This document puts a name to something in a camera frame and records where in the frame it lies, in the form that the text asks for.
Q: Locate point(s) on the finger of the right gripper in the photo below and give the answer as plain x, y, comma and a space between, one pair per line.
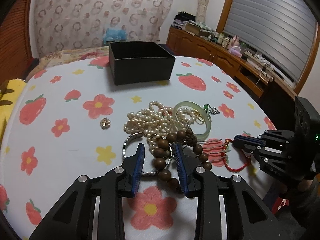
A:
247, 143

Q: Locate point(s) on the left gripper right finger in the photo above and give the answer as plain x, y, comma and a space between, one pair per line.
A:
185, 165

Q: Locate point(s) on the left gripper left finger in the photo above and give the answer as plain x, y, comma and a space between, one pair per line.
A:
129, 183

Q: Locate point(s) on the silver hair comb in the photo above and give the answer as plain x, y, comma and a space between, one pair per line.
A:
216, 149

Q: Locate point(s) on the green jade bangle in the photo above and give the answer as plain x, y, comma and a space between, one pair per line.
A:
191, 115

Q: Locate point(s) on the black jewelry box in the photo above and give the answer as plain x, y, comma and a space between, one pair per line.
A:
139, 61

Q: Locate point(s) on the small gold flower brooch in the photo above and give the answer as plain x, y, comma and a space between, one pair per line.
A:
105, 123

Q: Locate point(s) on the wooden sideboard cabinet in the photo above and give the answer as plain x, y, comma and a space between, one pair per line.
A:
183, 43

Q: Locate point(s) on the strawberry flower table cloth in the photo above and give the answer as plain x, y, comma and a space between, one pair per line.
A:
54, 134

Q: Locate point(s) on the pink plush toy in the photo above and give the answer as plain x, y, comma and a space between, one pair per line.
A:
234, 47

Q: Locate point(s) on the grey window blind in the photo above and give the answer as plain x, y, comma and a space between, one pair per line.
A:
282, 30

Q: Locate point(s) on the folded clothes pile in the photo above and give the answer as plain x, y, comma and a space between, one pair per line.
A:
181, 19

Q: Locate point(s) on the floral bed cover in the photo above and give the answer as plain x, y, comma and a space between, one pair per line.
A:
70, 55

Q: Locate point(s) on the blue fluffy bag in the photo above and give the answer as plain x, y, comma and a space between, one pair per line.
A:
114, 35

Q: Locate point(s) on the yellow plush toy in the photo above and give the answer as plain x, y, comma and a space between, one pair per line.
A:
10, 92

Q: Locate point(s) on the wooden slatted wardrobe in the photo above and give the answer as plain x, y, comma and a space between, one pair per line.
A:
15, 42

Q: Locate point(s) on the floral patterned curtain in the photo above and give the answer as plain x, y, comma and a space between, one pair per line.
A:
79, 24

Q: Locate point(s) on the black camera box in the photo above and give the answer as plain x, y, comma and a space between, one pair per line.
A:
307, 120

